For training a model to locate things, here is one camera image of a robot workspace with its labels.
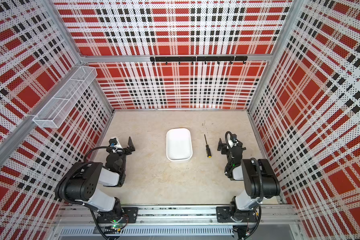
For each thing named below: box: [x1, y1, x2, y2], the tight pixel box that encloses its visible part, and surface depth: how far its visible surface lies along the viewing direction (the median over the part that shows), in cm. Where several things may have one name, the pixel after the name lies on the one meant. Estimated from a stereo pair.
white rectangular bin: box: [166, 128, 193, 161], surface depth 101 cm
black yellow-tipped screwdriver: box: [204, 134, 212, 158], surface depth 97 cm
